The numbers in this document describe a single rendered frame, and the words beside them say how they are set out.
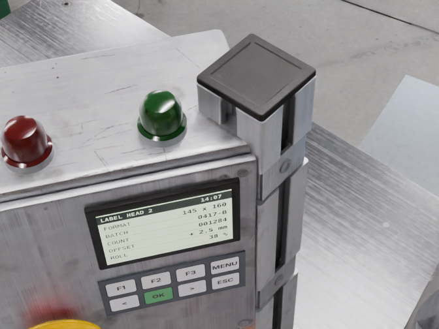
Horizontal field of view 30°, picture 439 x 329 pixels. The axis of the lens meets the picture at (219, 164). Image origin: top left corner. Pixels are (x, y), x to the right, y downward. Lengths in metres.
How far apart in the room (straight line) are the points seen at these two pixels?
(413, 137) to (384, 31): 1.46
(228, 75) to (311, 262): 0.75
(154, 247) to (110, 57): 0.11
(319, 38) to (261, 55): 2.27
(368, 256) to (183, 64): 0.74
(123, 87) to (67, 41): 1.02
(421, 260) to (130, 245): 0.76
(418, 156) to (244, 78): 0.88
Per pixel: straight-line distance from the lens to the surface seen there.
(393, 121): 1.33
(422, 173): 1.26
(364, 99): 2.52
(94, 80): 0.46
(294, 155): 0.46
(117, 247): 0.45
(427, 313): 1.00
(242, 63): 0.43
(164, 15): 2.79
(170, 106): 0.41
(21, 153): 0.41
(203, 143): 0.42
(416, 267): 1.16
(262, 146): 0.42
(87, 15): 1.52
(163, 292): 0.50
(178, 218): 0.44
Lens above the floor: 1.79
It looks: 51 degrees down
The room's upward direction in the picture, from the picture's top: 2 degrees counter-clockwise
